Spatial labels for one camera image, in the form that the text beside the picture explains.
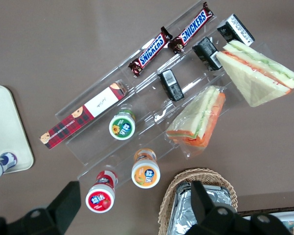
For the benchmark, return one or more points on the clear acrylic tiered display stand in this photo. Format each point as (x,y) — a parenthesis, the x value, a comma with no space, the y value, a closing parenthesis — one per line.
(147,117)

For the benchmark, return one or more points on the wrapped sandwich with orange bread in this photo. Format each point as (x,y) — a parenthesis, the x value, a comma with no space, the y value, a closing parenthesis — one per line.
(198,122)

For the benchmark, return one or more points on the cream plastic tray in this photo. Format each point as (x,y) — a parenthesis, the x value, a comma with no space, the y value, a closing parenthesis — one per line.
(5,122)

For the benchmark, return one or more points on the aluminium foil container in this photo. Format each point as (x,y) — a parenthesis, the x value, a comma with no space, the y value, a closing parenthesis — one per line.
(183,210)

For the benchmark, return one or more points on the blue lid gum bottle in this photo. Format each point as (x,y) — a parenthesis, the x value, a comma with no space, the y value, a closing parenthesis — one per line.
(2,164)

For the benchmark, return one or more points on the red plaid cookie box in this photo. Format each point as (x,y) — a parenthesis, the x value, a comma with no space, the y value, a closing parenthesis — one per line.
(88,112)

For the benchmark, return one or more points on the black tissue pack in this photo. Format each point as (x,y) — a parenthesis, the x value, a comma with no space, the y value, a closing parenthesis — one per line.
(237,29)
(205,50)
(170,84)

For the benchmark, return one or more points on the Snickers chocolate bar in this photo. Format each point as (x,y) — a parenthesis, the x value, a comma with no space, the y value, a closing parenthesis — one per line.
(152,51)
(193,27)

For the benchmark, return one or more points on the woven wicker basket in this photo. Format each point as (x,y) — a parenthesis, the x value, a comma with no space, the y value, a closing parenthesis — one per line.
(169,193)

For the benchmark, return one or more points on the sandwich with red filling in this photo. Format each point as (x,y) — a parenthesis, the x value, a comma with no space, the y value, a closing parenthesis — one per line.
(250,78)

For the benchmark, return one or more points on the orange lid gum bottle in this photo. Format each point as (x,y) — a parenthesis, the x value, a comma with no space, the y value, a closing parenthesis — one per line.
(145,175)

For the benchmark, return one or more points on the red lid gum bottle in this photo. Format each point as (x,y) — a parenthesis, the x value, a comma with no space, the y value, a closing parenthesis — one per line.
(99,199)

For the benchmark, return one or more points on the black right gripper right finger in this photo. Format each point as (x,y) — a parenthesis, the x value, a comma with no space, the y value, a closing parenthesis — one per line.
(218,220)

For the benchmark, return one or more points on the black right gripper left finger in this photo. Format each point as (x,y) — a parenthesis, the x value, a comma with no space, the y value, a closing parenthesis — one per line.
(51,218)

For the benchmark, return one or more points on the green lid gum bottle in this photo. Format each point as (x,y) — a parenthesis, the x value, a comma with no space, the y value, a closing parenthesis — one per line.
(122,127)

